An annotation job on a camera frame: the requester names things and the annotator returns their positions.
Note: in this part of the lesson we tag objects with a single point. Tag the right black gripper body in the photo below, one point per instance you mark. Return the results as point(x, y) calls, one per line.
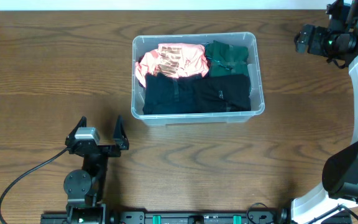
point(323, 44)

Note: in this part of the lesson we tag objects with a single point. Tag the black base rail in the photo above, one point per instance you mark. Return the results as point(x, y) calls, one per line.
point(255, 216)

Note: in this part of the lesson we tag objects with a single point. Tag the dark navy garment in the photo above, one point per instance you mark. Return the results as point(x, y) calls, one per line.
point(166, 95)

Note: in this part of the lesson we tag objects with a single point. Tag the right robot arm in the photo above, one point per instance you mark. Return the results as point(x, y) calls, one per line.
point(333, 199)

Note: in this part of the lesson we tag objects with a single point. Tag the clear plastic storage bin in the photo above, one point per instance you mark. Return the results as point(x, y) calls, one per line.
point(145, 43)

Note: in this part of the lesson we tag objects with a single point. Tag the black garment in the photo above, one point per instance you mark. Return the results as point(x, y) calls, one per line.
point(229, 93)

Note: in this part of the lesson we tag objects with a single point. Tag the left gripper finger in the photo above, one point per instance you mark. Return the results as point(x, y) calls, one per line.
point(119, 135)
point(80, 124)

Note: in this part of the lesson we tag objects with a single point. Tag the pink printed t-shirt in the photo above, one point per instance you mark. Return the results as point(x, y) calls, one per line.
point(174, 60)

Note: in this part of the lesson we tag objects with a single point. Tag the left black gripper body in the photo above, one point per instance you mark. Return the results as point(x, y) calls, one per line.
point(103, 149)

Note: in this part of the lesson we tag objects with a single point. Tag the dark green garment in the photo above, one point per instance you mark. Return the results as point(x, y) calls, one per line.
point(225, 59)

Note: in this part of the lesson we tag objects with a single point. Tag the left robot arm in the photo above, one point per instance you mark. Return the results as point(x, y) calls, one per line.
point(85, 186)

